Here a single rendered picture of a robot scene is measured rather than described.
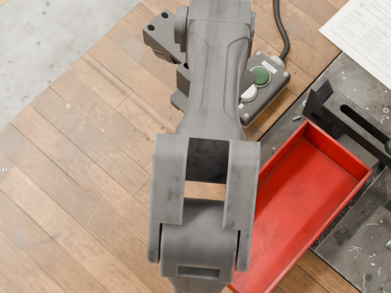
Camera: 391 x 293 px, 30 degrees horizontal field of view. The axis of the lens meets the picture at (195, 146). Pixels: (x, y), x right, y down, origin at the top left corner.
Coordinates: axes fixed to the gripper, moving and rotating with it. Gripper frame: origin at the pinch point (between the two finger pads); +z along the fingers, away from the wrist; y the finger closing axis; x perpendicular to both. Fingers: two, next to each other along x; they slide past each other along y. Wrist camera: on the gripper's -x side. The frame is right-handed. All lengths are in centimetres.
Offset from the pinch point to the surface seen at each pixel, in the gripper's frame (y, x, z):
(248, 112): -5.8, 2.4, 4.6
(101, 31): -31, -69, 97
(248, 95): -7.5, 0.8, 3.7
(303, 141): -8.8, 11.0, 7.0
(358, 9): -32.6, 2.4, 7.2
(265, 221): 4.4, 14.9, 7.1
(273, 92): -10.7, 2.9, 4.6
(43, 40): -17, -80, 97
